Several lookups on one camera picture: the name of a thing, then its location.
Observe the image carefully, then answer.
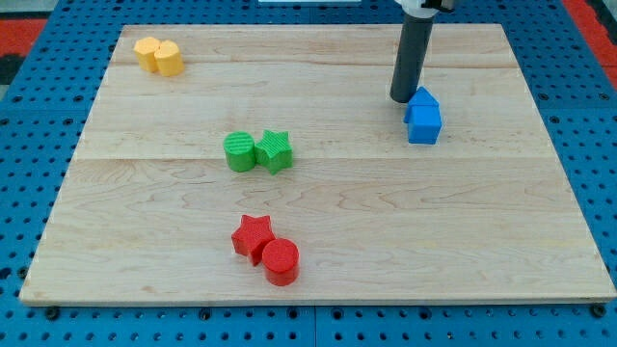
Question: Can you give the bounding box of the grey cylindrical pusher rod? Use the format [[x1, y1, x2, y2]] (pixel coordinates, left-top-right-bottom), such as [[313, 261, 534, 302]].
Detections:
[[389, 14, 434, 103]]

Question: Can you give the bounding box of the red star block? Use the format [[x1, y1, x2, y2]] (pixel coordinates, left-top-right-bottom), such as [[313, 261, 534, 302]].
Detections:
[[231, 215, 276, 266]]

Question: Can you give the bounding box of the yellow hexagon block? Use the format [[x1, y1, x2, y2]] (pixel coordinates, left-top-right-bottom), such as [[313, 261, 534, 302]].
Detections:
[[133, 37, 160, 72]]

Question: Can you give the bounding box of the green star block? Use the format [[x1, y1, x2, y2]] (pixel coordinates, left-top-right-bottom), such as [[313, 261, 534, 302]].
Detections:
[[255, 130, 293, 174]]

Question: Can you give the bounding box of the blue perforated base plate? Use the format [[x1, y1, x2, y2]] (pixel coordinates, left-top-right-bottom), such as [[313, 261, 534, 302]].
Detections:
[[1, 0, 616, 346]]

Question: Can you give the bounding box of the green cylinder block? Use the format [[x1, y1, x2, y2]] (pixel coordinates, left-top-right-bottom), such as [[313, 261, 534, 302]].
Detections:
[[223, 131, 255, 173]]

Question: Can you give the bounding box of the red cylinder block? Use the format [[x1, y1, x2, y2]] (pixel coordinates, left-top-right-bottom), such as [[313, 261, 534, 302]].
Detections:
[[262, 238, 300, 286]]

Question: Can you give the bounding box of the blue cube block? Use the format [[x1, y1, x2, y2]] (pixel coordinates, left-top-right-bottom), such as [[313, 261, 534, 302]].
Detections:
[[406, 106, 443, 145]]

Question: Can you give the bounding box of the wooden board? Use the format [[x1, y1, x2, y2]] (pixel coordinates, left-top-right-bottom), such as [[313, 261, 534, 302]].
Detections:
[[20, 24, 616, 307]]

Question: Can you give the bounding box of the blue triangular prism block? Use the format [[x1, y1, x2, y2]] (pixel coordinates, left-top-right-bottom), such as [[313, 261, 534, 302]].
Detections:
[[403, 87, 440, 123]]

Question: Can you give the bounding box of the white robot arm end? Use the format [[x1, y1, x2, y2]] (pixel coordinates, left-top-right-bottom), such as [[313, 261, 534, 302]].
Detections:
[[394, 0, 458, 18]]

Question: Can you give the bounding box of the yellow heart block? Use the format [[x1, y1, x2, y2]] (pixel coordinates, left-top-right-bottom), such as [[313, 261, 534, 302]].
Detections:
[[154, 40, 185, 77]]

